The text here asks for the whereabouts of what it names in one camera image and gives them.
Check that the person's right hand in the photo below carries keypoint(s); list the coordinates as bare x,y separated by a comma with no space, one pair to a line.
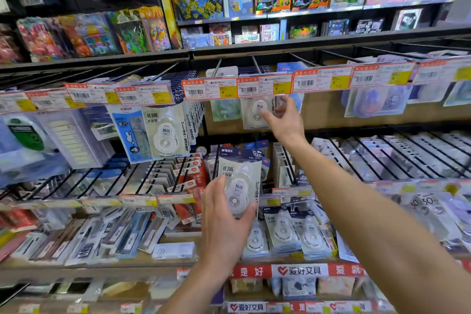
289,129

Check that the person's left hand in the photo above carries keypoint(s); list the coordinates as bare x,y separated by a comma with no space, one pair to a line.
224,240

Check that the bunch of blue correction tapes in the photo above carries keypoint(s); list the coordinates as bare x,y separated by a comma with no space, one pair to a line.
300,101

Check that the white correction tape packet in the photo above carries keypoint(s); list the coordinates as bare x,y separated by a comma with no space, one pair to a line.
250,115
239,170

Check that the pile of white correction tapes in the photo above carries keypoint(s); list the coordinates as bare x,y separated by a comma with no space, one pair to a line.
283,232

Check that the green correction tape packet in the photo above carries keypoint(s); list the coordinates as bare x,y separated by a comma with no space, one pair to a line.
224,109

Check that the row of white correction tapes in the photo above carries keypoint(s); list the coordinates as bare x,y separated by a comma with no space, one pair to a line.
165,133

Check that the person's right forearm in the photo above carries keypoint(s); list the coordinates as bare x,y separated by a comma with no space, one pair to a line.
379,221

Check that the red shelf label strip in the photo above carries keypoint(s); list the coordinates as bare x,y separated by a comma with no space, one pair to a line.
250,271

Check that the row of white card packets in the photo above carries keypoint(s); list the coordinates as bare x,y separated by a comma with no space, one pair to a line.
281,163

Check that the blue scissors packets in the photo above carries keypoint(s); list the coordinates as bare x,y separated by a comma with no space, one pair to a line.
264,163

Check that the white ink box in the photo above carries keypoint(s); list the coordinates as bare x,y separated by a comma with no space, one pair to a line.
184,229

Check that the white flat box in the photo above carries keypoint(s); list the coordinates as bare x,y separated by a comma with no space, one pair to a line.
173,251

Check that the row of white red packets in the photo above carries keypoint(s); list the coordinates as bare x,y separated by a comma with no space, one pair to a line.
184,177

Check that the row of orange price tags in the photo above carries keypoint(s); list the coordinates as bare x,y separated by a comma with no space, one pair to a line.
140,200
209,89

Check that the yellow eraser display box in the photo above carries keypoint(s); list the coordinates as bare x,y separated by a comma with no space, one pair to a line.
330,238

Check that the rows of grey white packets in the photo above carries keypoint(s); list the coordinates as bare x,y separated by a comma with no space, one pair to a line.
397,155

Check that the pile of pen packets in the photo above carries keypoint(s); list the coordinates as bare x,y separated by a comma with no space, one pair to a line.
92,240

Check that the blue ruler packet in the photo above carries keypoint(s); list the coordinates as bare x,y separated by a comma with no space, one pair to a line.
128,133

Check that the row of blue white packets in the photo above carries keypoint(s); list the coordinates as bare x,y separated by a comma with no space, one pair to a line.
92,174

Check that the dark blue card packet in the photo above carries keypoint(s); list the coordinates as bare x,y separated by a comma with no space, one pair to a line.
103,129

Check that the white index tab packet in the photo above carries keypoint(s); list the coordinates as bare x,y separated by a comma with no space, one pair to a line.
70,141

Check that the row of colourful toy packets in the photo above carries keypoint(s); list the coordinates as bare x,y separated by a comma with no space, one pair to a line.
92,34

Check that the green label tape packet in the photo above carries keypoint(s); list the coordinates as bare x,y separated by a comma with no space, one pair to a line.
25,137

